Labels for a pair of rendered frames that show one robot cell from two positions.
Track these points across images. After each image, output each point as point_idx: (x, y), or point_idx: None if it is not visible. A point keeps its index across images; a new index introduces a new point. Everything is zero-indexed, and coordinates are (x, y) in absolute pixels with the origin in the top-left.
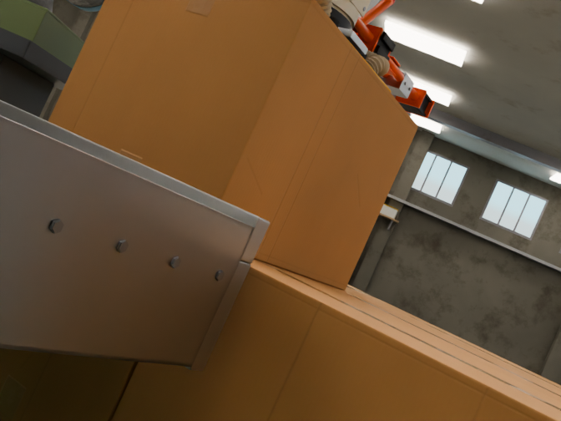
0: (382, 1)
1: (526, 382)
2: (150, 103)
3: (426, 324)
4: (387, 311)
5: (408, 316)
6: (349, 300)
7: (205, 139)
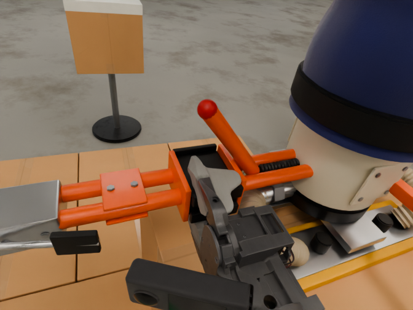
0: (226, 120)
1: (155, 169)
2: None
3: (13, 275)
4: (123, 248)
5: (10, 293)
6: None
7: None
